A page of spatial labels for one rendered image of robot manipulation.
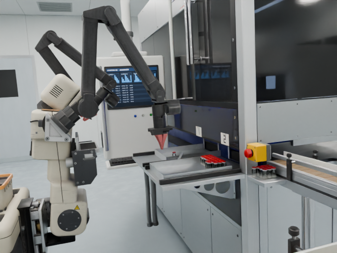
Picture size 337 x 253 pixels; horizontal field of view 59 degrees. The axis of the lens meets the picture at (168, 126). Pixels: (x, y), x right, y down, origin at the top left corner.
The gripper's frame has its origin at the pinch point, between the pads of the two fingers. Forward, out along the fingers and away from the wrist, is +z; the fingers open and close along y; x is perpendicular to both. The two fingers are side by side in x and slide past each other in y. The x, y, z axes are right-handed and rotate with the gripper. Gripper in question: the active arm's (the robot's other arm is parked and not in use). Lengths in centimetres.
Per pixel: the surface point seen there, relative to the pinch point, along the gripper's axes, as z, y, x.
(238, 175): 16.3, 32.7, -10.7
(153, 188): 52, 18, 100
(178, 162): 13.6, 13.9, 19.8
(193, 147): 14, 37, 54
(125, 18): -80, 7, 94
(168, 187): 15.6, -1.6, -10.5
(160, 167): 14.6, 3.8, 19.5
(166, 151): 14, 18, 54
